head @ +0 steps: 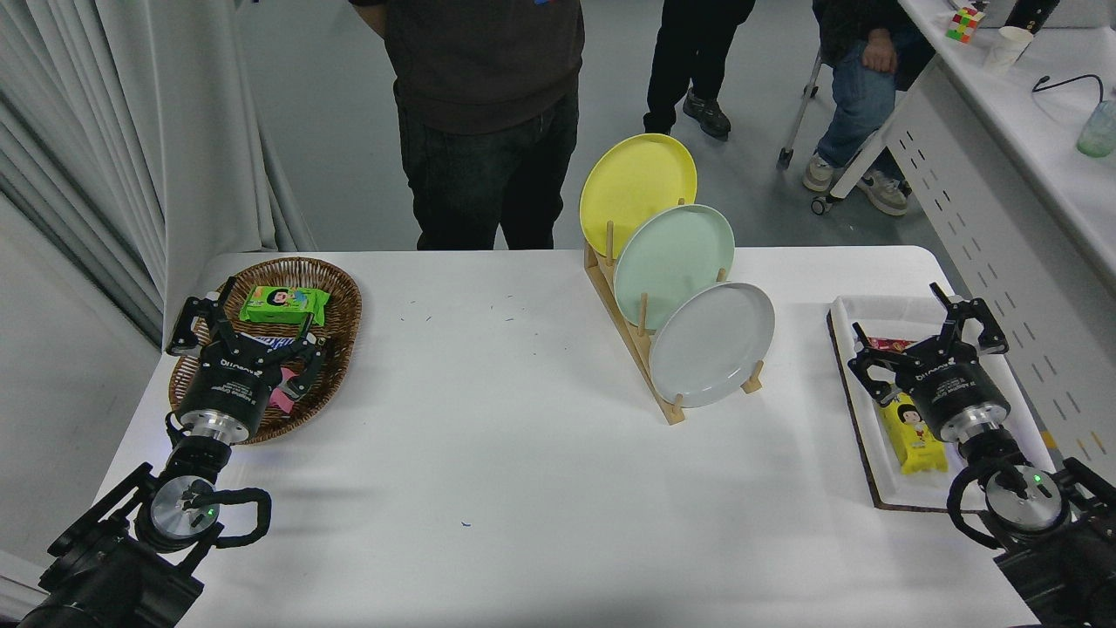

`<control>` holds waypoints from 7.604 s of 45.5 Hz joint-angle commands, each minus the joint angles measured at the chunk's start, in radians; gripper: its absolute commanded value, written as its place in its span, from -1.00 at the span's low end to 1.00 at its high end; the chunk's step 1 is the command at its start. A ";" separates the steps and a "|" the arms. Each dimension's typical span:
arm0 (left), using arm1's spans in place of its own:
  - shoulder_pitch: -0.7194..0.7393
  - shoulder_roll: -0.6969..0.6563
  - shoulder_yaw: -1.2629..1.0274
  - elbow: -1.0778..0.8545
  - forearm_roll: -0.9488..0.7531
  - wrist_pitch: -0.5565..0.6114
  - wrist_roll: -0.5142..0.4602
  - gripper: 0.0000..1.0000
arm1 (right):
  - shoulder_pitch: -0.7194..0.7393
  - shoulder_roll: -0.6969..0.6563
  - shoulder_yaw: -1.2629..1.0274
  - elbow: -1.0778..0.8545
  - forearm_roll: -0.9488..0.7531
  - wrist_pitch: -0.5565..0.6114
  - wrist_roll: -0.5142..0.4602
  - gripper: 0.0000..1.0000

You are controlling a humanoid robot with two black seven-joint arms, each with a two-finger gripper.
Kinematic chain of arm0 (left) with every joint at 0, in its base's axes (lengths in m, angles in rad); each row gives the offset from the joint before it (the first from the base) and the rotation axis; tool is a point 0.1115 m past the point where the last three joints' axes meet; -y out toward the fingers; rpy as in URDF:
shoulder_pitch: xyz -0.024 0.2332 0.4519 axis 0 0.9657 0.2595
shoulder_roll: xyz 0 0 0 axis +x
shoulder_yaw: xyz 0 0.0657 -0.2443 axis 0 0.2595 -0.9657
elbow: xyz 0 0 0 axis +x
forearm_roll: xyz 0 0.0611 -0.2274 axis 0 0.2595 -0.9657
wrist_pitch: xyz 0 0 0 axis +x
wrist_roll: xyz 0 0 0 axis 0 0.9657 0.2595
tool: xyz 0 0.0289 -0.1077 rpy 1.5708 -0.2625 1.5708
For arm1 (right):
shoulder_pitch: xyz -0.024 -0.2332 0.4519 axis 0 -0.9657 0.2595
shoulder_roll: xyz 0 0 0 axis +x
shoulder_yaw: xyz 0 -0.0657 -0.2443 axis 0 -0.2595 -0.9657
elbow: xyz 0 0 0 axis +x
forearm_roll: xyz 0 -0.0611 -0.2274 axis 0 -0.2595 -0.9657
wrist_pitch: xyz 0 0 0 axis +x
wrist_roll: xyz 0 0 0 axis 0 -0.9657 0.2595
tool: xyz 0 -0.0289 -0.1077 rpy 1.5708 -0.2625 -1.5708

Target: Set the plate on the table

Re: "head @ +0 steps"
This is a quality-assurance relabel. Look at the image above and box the black cable on desk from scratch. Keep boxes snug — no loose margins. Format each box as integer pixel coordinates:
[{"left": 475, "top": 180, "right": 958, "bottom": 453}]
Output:
[{"left": 1032, "top": 73, "right": 1106, "bottom": 106}]

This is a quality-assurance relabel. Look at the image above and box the white paper cup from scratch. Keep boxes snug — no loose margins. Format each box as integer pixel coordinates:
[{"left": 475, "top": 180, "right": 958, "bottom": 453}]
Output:
[{"left": 983, "top": 25, "right": 1035, "bottom": 73}]

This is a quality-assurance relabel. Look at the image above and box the yellow snack pack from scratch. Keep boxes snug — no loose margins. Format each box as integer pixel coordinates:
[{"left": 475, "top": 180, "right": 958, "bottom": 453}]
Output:
[{"left": 879, "top": 392, "right": 949, "bottom": 476}]

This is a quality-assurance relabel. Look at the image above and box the person in blue jeans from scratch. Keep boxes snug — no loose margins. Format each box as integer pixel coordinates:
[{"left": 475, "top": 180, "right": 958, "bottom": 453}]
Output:
[{"left": 802, "top": 0, "right": 938, "bottom": 217}]

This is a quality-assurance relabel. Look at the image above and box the pink snack pack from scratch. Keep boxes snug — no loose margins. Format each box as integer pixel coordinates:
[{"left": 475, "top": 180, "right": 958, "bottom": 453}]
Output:
[{"left": 269, "top": 366, "right": 308, "bottom": 413}]

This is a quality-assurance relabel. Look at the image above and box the white curtain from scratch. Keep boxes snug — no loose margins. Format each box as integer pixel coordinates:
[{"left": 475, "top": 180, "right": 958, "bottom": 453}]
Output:
[{"left": 0, "top": 0, "right": 316, "bottom": 345}]

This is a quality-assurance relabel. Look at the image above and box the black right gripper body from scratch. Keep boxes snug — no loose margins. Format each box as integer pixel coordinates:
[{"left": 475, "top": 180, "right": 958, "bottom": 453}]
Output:
[{"left": 898, "top": 343, "right": 1011, "bottom": 435}]

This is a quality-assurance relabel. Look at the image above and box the white side desk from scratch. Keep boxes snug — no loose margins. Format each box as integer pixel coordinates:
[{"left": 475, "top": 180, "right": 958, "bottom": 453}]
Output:
[{"left": 811, "top": 0, "right": 1116, "bottom": 489}]

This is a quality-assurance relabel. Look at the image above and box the white wheeled chair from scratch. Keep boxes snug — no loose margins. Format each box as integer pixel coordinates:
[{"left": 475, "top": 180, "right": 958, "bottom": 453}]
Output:
[{"left": 777, "top": 48, "right": 825, "bottom": 171}]

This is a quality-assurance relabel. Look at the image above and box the mint green plate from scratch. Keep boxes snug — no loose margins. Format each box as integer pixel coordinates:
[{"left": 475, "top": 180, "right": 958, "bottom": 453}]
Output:
[{"left": 613, "top": 204, "right": 736, "bottom": 332}]

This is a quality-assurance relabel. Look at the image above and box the wooden plate rack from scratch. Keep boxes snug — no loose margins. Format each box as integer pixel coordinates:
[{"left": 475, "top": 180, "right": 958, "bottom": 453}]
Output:
[{"left": 583, "top": 199, "right": 766, "bottom": 427}]

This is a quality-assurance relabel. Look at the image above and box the grey plate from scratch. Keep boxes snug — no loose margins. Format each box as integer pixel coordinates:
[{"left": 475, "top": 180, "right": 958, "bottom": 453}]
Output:
[{"left": 648, "top": 282, "right": 776, "bottom": 409}]

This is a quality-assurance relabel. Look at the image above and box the person standing in brown top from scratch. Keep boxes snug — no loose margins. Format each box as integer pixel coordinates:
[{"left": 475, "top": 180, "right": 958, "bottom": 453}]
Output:
[{"left": 349, "top": 0, "right": 587, "bottom": 252}]

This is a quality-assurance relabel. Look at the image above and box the brown wicker basket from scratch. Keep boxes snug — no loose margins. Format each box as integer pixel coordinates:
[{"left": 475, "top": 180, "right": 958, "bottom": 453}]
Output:
[{"left": 168, "top": 256, "right": 364, "bottom": 446}]

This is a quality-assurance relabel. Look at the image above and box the yellow plate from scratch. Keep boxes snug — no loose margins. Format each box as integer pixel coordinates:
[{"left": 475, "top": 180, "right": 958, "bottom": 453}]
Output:
[{"left": 579, "top": 133, "right": 698, "bottom": 260}]

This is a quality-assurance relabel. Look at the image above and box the green snack pack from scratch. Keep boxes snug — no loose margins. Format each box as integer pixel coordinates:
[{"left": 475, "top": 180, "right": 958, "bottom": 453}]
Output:
[{"left": 239, "top": 284, "right": 332, "bottom": 329}]

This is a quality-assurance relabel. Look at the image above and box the dark blue snack bar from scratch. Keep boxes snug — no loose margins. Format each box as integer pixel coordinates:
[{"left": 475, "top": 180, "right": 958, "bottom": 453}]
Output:
[{"left": 237, "top": 328, "right": 306, "bottom": 350}]

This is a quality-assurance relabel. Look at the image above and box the colourful puzzle cube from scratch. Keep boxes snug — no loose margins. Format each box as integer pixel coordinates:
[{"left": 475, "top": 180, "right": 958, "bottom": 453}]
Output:
[{"left": 946, "top": 4, "right": 986, "bottom": 43}]

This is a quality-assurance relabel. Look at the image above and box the green translucent bottle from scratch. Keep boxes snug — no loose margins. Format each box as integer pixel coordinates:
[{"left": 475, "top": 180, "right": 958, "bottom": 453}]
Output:
[{"left": 1076, "top": 87, "right": 1116, "bottom": 158}]

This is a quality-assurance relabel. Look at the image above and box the jeans person's hand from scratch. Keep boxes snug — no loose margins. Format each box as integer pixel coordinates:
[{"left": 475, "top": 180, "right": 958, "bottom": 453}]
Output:
[{"left": 861, "top": 29, "right": 899, "bottom": 75}]

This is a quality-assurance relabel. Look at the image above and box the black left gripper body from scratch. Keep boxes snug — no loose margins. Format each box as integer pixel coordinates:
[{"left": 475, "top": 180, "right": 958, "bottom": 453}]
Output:
[{"left": 177, "top": 340, "right": 291, "bottom": 430}]

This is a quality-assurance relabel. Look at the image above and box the person in black trousers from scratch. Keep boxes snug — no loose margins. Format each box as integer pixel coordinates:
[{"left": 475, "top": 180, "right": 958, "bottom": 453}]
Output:
[{"left": 643, "top": 0, "right": 758, "bottom": 140}]

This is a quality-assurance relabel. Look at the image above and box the white tray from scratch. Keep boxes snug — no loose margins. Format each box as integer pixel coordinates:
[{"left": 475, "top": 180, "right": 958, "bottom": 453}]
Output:
[{"left": 828, "top": 295, "right": 1060, "bottom": 512}]

